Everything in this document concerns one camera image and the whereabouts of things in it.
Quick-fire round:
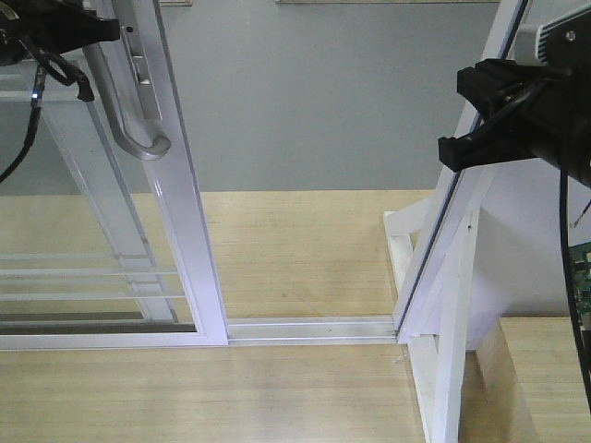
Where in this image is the aluminium floor track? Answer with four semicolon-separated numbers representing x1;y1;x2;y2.
227;316;396;346

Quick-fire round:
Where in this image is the white door jamb post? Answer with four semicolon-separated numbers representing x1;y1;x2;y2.
392;0;537;345

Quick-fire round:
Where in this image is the grey metal lock plate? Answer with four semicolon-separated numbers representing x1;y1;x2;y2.
122;25;162;120

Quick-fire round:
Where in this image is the black cable bundle left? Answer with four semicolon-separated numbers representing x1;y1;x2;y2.
0;36;96;184

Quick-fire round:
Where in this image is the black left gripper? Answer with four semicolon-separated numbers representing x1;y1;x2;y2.
1;1;121;66

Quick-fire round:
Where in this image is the green circuit board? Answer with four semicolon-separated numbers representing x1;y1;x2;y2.
569;242;590;330

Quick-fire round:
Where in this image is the white wooden support brace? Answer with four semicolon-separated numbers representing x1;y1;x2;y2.
383;205;480;442

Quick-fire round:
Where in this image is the white framed sliding glass door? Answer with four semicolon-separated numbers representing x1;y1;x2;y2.
1;1;228;351

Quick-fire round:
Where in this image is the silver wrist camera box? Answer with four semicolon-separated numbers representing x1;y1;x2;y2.
513;1;590;68

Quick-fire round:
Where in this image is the black cable right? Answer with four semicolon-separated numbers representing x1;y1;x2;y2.
558;165;591;430

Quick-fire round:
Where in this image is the grey metal door handle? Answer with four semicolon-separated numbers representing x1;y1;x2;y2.
83;43;171;161

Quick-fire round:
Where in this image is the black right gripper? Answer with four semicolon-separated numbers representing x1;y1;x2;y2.
438;58;590;187

